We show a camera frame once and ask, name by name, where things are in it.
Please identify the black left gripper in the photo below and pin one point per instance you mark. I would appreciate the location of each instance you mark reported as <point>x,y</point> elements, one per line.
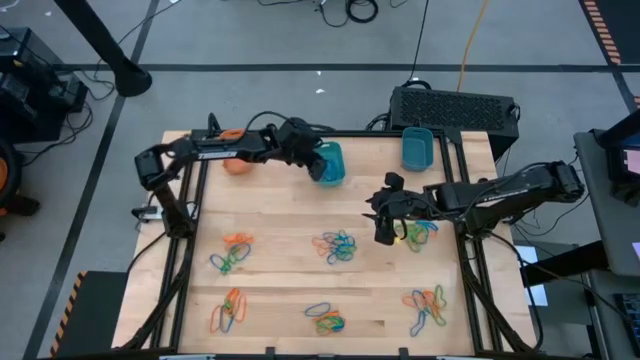
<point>295,140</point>

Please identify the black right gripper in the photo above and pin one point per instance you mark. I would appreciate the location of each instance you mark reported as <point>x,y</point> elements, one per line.
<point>407,205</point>

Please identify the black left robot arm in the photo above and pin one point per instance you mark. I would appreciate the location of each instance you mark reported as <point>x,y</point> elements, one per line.
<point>215,147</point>

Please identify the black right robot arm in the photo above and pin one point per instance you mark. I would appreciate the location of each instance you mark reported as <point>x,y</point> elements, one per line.
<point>500,197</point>

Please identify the teal plastic basket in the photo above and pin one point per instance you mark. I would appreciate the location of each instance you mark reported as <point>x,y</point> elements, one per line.
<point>334,183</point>

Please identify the blue-grey plastic basket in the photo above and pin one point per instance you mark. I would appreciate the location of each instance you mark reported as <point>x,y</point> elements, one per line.
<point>417,150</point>

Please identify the orange plastic basket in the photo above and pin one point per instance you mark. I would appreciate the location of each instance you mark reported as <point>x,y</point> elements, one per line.
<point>237,167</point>

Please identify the black computer case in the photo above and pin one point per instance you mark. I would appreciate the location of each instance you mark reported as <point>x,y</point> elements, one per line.
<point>450,110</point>

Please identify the white paper sheet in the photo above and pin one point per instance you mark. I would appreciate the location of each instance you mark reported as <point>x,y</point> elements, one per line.
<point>525,255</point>

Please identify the black beam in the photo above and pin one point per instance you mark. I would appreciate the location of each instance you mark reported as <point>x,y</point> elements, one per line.
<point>565,265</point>

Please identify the grey desk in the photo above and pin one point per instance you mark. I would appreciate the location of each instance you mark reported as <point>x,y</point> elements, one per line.
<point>595,200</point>

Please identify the black pole with round base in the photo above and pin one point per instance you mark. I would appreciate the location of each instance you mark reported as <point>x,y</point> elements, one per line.
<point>127,77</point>

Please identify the black monitor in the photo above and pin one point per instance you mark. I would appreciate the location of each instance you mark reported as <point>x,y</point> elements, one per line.
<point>625,160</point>

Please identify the black keyboard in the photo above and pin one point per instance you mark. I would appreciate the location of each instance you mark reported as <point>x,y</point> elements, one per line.
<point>631,320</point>

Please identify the black mat yellow striped edge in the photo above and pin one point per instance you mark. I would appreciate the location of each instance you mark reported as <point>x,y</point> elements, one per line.
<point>95,315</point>

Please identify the black mat orange striped edge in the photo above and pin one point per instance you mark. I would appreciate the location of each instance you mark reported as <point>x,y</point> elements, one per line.
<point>620,25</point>

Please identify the black equipment cart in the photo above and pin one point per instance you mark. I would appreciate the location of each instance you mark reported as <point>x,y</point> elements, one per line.
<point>30,100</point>

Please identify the orange and black machine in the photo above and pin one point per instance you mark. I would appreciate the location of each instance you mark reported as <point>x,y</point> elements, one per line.
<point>6,175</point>

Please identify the black frame bracket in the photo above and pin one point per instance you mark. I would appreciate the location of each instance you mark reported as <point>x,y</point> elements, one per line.
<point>270,352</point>
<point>403,352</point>

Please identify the silver base bracket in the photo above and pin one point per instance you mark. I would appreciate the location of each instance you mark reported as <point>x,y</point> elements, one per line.
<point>146,214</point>

